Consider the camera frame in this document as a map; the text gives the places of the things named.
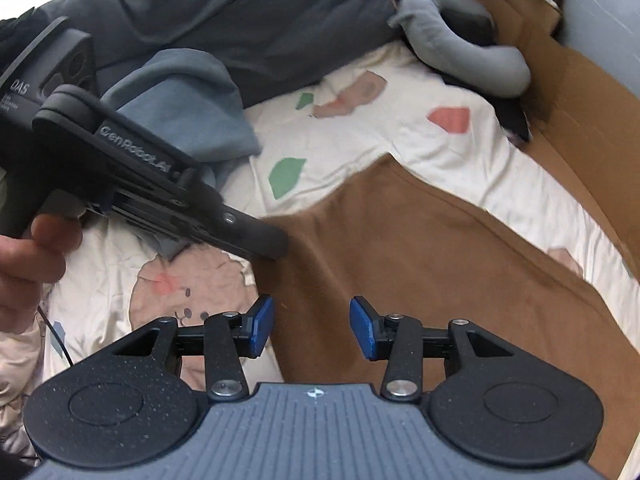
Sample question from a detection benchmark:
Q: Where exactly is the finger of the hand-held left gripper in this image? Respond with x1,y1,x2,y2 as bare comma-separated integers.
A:
192,182,290,261

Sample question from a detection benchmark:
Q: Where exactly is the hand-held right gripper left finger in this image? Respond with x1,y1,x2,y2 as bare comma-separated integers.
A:
112,295,276,403

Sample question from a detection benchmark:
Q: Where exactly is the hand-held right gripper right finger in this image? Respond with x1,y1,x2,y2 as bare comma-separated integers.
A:
349,296,516,403

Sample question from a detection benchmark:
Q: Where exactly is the brown printed t-shirt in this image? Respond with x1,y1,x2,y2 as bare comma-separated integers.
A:
252,152,640,480

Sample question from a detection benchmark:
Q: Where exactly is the person's left hand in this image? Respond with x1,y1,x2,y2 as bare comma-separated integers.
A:
0,214,84,333

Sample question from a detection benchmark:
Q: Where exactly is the blue-grey cloth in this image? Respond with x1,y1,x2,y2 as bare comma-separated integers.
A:
100,49,264,261

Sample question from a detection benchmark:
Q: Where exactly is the cream bear print bedsheet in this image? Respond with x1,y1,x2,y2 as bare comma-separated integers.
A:
42,40,640,396

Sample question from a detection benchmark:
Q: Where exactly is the dark grey garment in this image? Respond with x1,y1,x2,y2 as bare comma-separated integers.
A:
30,0,402,111

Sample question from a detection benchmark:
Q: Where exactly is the brown cardboard sheet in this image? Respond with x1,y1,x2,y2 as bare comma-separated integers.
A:
480,0,640,281

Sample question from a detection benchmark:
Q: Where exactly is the grey wrapped appliance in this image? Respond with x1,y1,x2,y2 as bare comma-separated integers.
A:
555,0,640,86

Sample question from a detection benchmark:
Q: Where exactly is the black cable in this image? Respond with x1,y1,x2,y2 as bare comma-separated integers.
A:
36,305,74,367

